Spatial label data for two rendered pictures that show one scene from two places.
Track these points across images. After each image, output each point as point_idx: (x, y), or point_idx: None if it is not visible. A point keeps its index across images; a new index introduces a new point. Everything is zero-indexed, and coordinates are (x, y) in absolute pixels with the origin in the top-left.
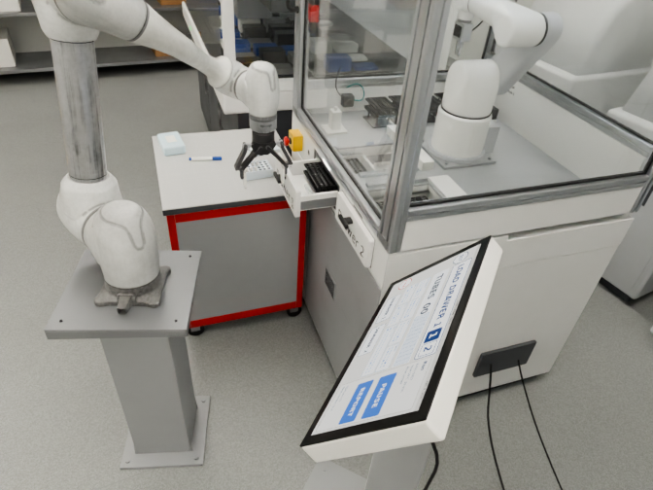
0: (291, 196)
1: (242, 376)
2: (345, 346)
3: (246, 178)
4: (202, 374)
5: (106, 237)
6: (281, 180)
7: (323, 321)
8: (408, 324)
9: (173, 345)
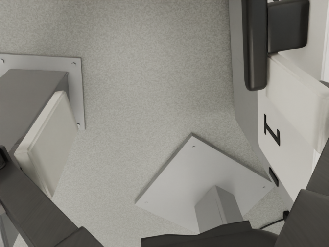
0: (278, 117)
1: (117, 30)
2: (255, 104)
3: (64, 164)
4: (65, 22)
5: None
6: (270, 77)
7: (239, 5)
8: None
9: (15, 228)
